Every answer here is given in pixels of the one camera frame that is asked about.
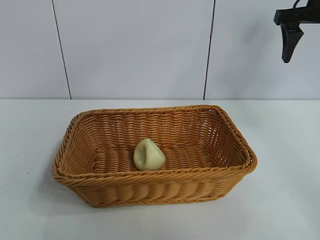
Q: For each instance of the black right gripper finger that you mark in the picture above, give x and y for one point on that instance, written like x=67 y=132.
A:
x=288 y=42

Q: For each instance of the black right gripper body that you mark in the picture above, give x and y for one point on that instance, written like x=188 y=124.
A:
x=297 y=16

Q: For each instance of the pale yellow egg yolk pastry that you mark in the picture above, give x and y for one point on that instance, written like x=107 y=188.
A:
x=147 y=156

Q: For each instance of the brown woven wicker basket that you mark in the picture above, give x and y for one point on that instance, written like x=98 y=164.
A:
x=175 y=185

